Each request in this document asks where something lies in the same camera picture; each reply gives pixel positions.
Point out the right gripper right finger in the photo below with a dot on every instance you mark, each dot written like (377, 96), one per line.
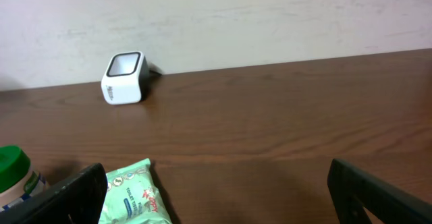
(354, 192)

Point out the white barcode scanner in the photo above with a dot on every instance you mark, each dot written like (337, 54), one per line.
(126, 78)

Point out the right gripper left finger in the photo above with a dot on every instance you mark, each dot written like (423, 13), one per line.
(77, 199)

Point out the green lid white jar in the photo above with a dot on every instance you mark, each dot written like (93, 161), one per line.
(19, 179)

